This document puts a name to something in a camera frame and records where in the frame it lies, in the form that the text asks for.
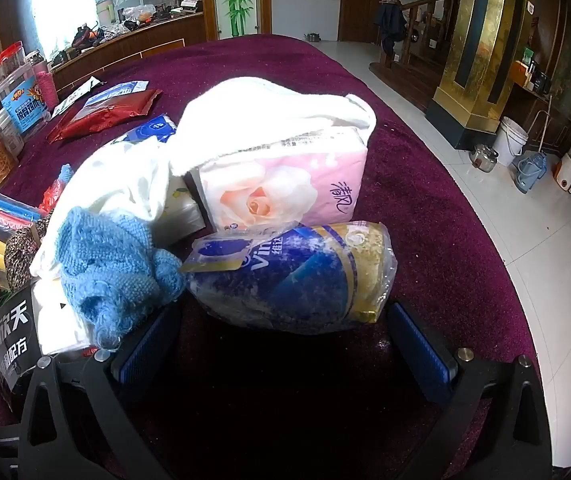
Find blue knitted cloth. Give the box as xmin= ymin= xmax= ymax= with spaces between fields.
xmin=56 ymin=207 xmax=186 ymax=351

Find white plastic bag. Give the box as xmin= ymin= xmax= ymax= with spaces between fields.
xmin=28 ymin=135 xmax=174 ymax=281

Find blue gold tissue roll pack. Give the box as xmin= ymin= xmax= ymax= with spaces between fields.
xmin=180 ymin=221 xmax=397 ymax=334

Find pink rose tissue pack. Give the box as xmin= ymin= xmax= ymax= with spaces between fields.
xmin=192 ymin=127 xmax=369 ymax=231

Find white leaf-print tissue pack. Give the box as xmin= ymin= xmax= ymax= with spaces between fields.
xmin=151 ymin=185 xmax=205 ymax=247

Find maroon velvet tablecloth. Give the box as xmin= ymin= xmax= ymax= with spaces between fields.
xmin=0 ymin=34 xmax=541 ymax=480

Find blue cloth in red bag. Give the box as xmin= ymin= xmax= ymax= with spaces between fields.
xmin=38 ymin=164 xmax=74 ymax=214

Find metal kettle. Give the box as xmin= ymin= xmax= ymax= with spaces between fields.
xmin=469 ymin=144 xmax=498 ymax=174

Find blue white tissue packet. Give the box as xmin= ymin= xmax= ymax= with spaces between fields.
xmin=123 ymin=114 xmax=176 ymax=143

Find red foil pouch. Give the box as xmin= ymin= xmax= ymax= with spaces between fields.
xmin=46 ymin=89 xmax=163 ymax=144

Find white plastic bucket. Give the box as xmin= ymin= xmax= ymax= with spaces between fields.
xmin=493 ymin=116 xmax=528 ymax=167

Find white folded towel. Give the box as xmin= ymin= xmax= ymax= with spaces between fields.
xmin=165 ymin=77 xmax=377 ymax=176

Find blue label clear jar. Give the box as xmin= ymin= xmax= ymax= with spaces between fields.
xmin=0 ymin=64 xmax=50 ymax=136

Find blue white flat packet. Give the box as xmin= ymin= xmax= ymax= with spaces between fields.
xmin=85 ymin=80 xmax=149 ymax=107

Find white leaflet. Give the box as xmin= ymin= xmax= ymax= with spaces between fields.
xmin=51 ymin=76 xmax=102 ymax=117

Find wooden cabinet counter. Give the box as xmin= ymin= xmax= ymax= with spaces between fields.
xmin=54 ymin=13 xmax=206 ymax=94

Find red lid clear jar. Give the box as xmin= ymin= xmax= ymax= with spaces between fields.
xmin=0 ymin=41 xmax=25 ymax=84

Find gold black pillar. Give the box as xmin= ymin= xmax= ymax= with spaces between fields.
xmin=425 ymin=0 xmax=535 ymax=150

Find person in dark jacket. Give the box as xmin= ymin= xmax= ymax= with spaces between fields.
xmin=374 ymin=0 xmax=407 ymax=67

